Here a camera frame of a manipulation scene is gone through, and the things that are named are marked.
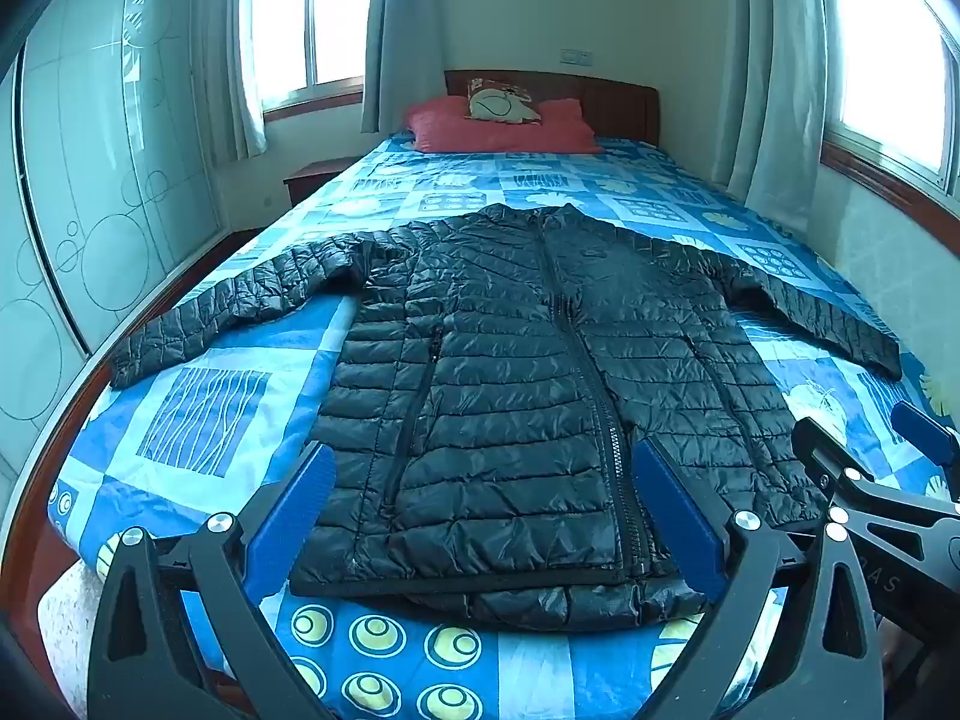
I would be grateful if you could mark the black quilted puffer jacket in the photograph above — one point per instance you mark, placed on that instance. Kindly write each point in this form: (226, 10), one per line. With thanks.
(517, 360)

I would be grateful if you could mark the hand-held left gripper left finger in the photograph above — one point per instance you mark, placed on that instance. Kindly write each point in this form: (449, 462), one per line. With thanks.
(296, 510)

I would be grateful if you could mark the window with wooden sill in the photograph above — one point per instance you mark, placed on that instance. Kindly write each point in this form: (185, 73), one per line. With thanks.
(319, 15)
(892, 52)

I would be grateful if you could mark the white wardrobe with circle pattern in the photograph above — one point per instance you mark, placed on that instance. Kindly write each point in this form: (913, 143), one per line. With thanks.
(97, 165)

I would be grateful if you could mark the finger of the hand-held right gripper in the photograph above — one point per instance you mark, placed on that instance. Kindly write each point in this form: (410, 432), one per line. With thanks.
(930, 439)
(825, 457)

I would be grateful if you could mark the pale grey curtain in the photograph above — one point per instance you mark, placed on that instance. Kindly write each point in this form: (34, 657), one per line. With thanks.
(232, 52)
(409, 37)
(776, 90)

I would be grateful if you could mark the white wall outlet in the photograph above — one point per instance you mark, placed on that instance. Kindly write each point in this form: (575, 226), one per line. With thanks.
(577, 57)

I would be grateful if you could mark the printed white cushion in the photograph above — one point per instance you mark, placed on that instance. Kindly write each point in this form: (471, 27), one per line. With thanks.
(499, 105)

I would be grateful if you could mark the brown wooden nightstand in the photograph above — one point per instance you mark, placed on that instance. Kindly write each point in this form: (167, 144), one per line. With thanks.
(315, 176)

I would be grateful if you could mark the red pillow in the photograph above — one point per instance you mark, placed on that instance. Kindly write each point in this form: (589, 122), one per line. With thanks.
(450, 127)

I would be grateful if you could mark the blue patterned bed sheet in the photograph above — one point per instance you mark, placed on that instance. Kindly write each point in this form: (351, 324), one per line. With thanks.
(225, 420)

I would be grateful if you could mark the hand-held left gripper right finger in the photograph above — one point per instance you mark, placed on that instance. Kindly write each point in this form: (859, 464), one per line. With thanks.
(679, 514)

